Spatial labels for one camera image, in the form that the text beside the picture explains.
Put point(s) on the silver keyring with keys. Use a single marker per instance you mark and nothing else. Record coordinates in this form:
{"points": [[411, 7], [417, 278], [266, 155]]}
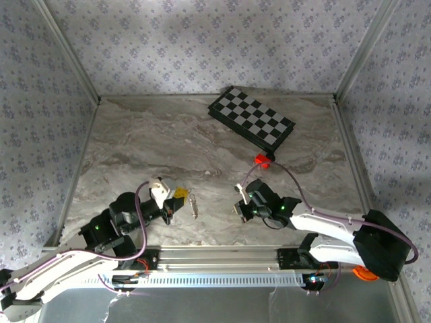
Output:
{"points": [[194, 208]]}

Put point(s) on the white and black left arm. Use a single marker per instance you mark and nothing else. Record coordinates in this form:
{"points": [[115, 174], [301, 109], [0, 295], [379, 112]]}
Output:
{"points": [[67, 266]]}

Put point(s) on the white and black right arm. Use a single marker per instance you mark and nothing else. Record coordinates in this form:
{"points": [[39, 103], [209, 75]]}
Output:
{"points": [[323, 225]]}

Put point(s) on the red toy brick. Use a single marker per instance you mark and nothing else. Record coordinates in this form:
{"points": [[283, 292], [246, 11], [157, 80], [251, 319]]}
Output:
{"points": [[262, 161]]}

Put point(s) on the black and white chessboard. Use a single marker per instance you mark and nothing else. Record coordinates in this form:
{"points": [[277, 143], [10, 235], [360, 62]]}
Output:
{"points": [[252, 117]]}

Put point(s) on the orange tape roll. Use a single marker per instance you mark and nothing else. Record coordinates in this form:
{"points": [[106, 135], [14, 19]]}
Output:
{"points": [[365, 274]]}

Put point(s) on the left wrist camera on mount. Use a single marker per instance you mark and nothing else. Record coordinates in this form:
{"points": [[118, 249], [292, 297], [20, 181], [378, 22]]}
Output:
{"points": [[158, 190]]}

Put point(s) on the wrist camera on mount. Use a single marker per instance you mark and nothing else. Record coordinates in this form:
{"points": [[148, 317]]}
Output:
{"points": [[244, 195], [158, 190]]}

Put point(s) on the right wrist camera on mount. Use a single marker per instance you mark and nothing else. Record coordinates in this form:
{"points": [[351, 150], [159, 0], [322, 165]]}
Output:
{"points": [[244, 195]]}

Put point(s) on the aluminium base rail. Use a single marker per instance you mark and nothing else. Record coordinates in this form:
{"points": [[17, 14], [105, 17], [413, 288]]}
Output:
{"points": [[219, 257]]}

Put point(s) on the aluminium corner post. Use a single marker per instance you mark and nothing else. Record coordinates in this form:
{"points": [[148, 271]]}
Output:
{"points": [[360, 50], [67, 50]]}

